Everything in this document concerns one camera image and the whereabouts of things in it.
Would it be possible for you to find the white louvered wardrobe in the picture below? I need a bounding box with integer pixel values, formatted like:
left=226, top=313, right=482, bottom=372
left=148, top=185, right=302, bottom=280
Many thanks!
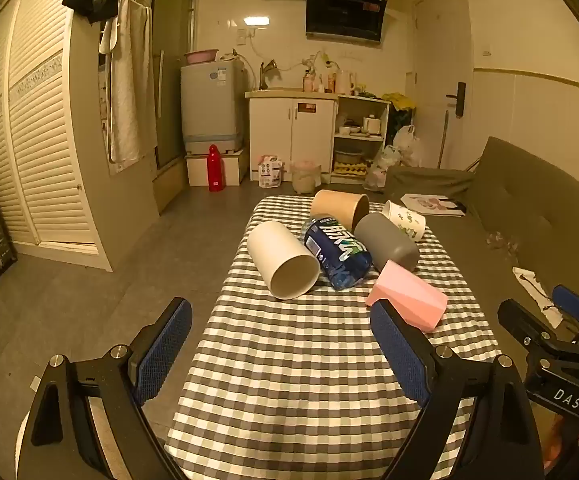
left=0, top=0, right=115, bottom=271

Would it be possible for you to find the white paper sheet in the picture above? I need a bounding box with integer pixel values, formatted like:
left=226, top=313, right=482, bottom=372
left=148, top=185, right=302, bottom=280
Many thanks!
left=513, top=266, right=565, bottom=330

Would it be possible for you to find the white printed packet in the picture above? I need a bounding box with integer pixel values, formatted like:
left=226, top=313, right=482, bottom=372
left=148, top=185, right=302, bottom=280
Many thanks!
left=258, top=154, right=285, bottom=188

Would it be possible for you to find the red bottle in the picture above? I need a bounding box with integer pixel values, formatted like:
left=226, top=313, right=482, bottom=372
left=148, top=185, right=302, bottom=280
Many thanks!
left=208, top=144, right=226, bottom=192

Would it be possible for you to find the grey-green cushion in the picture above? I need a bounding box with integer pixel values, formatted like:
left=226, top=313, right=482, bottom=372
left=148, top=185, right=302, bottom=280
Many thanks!
left=384, top=165, right=475, bottom=202

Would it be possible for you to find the white sink cabinet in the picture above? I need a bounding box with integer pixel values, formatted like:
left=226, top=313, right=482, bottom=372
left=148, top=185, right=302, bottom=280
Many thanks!
left=246, top=89, right=339, bottom=173

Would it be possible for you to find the metal faucet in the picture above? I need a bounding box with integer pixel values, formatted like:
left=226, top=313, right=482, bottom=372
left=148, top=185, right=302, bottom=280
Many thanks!
left=260, top=59, right=279, bottom=91

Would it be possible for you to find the yellow bag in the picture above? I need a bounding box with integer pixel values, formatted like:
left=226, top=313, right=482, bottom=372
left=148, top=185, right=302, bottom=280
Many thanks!
left=382, top=92, right=415, bottom=111

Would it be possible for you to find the white open shelf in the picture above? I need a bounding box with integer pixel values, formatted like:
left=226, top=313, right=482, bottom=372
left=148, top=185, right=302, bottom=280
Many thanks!
left=330, top=94, right=391, bottom=184

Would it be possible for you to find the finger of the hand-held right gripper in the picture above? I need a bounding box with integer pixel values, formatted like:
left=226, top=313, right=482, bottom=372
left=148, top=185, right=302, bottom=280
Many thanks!
left=498, top=299, right=557, bottom=349
left=552, top=285, right=579, bottom=324

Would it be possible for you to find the white door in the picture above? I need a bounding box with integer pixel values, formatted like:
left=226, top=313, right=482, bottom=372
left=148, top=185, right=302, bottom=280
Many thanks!
left=412, top=0, right=475, bottom=171

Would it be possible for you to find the pink faceted cup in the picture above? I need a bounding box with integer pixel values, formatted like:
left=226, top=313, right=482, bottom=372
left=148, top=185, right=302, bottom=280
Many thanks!
left=365, top=260, right=449, bottom=333

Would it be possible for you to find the dark door lock handle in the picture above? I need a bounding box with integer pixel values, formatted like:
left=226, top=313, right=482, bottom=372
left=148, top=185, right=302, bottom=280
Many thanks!
left=446, top=81, right=466, bottom=118

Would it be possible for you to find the grey-green sofa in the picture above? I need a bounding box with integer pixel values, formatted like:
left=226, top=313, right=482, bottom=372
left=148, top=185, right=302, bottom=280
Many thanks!
left=384, top=136, right=579, bottom=361

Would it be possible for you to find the white plastic bag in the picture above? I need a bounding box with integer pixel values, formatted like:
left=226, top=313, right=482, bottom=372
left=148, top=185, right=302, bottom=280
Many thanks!
left=392, top=125, right=423, bottom=167

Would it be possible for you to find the glass shower door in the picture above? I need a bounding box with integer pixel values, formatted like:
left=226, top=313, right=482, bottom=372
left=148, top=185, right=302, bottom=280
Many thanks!
left=150, top=0, right=198, bottom=168

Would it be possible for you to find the clear plastic wrapper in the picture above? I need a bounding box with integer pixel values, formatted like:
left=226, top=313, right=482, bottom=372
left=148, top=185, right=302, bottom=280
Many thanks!
left=487, top=232, right=520, bottom=253

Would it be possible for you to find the black range hood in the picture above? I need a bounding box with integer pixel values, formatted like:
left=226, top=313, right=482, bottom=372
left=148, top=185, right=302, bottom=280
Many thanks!
left=305, top=0, right=389, bottom=43

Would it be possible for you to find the printed magazine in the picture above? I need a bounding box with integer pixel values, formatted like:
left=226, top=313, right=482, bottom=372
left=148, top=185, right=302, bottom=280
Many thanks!
left=400, top=193, right=467, bottom=217

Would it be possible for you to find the grey white checkered tablecloth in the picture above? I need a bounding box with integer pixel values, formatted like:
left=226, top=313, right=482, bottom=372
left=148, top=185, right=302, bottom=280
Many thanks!
left=164, top=194, right=503, bottom=480

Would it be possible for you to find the blue label plastic bottle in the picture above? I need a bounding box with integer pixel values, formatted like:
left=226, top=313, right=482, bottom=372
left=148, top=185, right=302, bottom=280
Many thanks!
left=300, top=214, right=373, bottom=291

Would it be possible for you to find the pink basin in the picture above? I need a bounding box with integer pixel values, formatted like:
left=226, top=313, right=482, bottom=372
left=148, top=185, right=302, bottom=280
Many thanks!
left=184, top=49, right=219, bottom=65

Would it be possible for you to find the clear printed plastic bag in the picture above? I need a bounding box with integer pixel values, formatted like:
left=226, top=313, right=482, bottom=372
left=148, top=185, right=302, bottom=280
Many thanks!
left=364, top=145, right=401, bottom=191

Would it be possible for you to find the bucket with pink lid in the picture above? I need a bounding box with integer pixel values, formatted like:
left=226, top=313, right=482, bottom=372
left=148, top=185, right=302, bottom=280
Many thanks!
left=290, top=160, right=321, bottom=194

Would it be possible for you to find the white patterned cup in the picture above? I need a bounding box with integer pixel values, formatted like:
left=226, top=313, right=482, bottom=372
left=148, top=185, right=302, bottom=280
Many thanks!
left=382, top=200, right=427, bottom=241

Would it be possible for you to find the broom stick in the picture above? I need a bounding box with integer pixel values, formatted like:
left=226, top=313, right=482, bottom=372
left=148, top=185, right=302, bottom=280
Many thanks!
left=438, top=112, right=449, bottom=170

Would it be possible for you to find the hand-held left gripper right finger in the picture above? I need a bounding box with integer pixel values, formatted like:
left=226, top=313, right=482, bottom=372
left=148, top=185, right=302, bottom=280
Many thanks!
left=369, top=299, right=546, bottom=480

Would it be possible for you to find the grey cup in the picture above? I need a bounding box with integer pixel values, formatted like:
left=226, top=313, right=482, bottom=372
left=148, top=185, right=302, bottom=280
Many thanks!
left=353, top=212, right=420, bottom=273

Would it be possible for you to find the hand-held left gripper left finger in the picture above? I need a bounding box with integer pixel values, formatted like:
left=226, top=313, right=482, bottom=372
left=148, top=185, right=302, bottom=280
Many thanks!
left=30, top=297, right=193, bottom=480

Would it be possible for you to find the white box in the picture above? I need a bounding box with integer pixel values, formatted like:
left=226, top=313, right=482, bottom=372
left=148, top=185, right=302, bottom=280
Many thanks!
left=186, top=149, right=249, bottom=187

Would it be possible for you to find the white towel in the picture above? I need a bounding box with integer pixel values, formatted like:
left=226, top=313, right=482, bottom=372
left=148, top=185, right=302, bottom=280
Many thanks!
left=100, top=0, right=153, bottom=163

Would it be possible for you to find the plain white cup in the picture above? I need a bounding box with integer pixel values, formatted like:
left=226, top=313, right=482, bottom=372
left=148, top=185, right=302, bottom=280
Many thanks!
left=247, top=221, right=320, bottom=302

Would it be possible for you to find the brown paper cup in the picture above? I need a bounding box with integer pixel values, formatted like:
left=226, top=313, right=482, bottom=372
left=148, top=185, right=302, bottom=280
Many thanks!
left=311, top=189, right=371, bottom=232

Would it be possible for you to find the grey washing machine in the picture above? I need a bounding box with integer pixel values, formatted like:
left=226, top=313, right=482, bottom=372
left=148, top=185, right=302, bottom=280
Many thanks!
left=180, top=57, right=245, bottom=153

